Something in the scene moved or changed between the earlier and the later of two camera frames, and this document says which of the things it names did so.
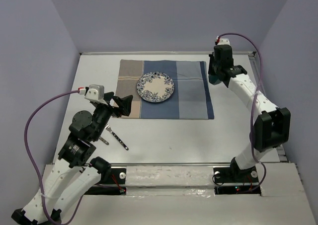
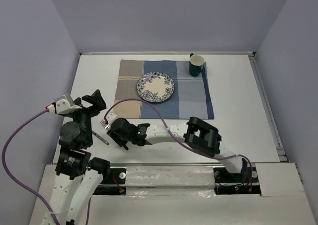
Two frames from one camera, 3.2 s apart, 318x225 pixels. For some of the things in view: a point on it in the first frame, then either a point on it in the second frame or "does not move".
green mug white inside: x=214 y=79 → x=196 y=62
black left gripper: x=124 y=103 → x=96 y=98
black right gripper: x=211 y=70 → x=120 y=141
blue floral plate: x=155 y=87 does not move
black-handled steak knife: x=104 y=140 does not move
